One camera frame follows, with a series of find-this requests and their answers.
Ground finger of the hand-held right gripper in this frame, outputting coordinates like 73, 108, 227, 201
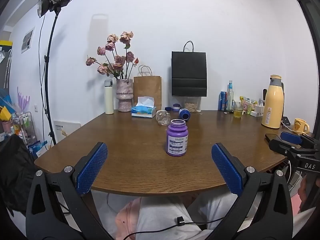
269, 139, 320, 159
280, 132, 320, 146

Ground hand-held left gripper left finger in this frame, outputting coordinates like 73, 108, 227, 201
26, 142, 113, 240

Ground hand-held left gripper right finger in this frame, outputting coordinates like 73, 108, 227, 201
207, 142, 293, 240

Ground clear glass cup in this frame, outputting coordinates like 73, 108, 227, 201
156, 110, 171, 126

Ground person's right hand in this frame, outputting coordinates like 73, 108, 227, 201
297, 177, 312, 212

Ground black phone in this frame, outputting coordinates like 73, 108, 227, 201
265, 133, 284, 143

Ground yellow mug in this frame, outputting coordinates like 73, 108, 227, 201
292, 118, 310, 134

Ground yellow thermos jug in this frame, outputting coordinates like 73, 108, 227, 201
261, 75, 285, 129

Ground white charger block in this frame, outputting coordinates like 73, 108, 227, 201
250, 100, 266, 117

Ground white board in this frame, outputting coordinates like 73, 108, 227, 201
53, 120, 81, 144

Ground snack packets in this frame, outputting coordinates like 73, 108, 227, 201
239, 96, 258, 115

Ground glass of yellow drink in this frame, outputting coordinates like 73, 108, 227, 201
233, 101, 244, 119

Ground purple pill bottle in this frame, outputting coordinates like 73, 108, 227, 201
166, 119, 188, 157

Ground person's bare leg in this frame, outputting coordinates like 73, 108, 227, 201
115, 197, 143, 240

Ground blue drink can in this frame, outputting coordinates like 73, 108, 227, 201
218, 91, 227, 111

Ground white thermos bottle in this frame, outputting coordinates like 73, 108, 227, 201
104, 79, 114, 115

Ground clear jar of cereal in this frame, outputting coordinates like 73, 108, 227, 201
184, 97, 200, 113

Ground clear glass bottle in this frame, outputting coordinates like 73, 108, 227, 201
226, 80, 235, 111

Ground blue tissue box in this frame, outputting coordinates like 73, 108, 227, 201
131, 96, 157, 118

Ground pink marbled vase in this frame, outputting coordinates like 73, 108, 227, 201
116, 79, 133, 112

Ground brown paper bag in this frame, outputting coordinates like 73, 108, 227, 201
133, 65, 162, 110

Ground purple plastic hanger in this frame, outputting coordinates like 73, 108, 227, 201
16, 87, 30, 114

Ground black light stand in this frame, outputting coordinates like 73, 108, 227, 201
44, 9, 62, 146

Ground black paper bag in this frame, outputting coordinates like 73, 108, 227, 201
171, 41, 208, 97

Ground dried pink roses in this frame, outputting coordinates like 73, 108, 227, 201
86, 31, 139, 80

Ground black studio light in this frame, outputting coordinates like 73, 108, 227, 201
37, 0, 74, 18

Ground black cable with clip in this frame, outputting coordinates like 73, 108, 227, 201
120, 216, 227, 240

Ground wire storage rack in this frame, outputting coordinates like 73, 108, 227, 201
11, 111, 39, 153

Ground wall poster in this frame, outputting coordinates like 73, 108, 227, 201
21, 26, 35, 54

